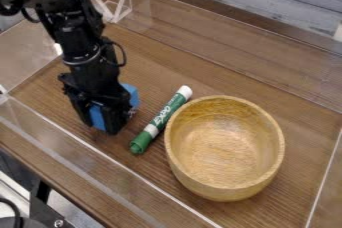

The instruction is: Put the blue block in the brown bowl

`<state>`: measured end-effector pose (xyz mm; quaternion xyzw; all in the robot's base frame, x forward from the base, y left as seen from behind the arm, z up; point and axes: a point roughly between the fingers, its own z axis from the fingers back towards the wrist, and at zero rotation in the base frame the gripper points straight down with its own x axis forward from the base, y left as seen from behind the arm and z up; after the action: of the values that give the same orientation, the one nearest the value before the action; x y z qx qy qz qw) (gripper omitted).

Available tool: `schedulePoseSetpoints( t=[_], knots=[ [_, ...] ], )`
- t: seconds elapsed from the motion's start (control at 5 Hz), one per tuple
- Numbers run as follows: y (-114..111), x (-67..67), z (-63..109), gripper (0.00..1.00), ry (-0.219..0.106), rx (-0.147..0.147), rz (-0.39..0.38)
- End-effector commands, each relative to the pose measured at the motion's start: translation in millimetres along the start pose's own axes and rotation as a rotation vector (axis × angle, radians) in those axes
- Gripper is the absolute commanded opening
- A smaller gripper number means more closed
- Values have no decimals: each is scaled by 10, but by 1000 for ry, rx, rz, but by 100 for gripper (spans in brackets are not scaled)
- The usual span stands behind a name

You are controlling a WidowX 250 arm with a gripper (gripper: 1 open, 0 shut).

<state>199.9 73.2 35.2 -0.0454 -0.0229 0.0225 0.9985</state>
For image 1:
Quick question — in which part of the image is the black metal table bracket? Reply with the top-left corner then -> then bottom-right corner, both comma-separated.
29,180 -> 75,228

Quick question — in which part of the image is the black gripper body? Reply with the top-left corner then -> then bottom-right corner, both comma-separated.
59,59 -> 130,108

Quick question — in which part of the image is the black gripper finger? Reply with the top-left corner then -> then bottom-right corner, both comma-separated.
68,94 -> 92,126
102,104 -> 131,135

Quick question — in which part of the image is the green Expo marker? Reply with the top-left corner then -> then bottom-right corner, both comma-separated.
130,85 -> 192,154

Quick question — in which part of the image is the clear acrylic corner bracket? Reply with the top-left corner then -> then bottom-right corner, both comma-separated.
91,0 -> 132,24

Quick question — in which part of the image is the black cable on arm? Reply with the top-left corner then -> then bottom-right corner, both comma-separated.
100,38 -> 128,69

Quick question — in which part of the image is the black cable lower left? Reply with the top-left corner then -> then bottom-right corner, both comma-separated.
0,197 -> 24,228

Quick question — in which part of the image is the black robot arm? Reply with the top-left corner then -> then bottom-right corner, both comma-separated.
0,0 -> 134,135

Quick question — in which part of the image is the blue rectangular block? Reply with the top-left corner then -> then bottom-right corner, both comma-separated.
90,84 -> 140,131

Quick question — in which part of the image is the brown wooden bowl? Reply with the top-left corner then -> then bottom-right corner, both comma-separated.
164,95 -> 286,202

